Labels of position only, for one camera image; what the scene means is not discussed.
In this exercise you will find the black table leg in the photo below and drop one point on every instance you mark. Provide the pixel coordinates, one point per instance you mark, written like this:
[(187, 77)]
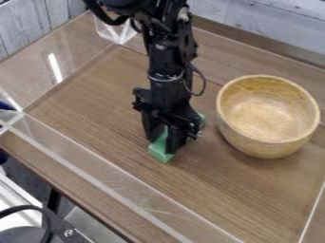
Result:
[(54, 200)]

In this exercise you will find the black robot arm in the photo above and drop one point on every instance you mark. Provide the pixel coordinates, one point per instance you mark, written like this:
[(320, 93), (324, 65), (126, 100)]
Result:
[(164, 21)]

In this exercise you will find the clear acrylic corner bracket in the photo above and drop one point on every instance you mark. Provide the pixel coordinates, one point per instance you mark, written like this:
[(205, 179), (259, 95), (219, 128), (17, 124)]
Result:
[(118, 34)]

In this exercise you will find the clear acrylic tray wall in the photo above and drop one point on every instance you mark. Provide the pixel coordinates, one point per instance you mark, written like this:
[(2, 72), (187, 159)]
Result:
[(157, 202)]

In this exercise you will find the green rectangular block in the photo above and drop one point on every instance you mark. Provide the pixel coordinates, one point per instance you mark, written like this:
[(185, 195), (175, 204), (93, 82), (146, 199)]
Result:
[(157, 147)]

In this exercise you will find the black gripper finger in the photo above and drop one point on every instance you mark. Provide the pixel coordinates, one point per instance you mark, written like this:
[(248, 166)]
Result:
[(153, 126), (177, 138)]

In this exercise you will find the wooden bowl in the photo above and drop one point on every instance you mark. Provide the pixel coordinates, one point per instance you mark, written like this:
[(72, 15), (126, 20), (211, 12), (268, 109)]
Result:
[(267, 115)]

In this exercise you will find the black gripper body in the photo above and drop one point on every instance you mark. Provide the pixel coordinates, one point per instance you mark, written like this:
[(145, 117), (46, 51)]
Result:
[(183, 116)]

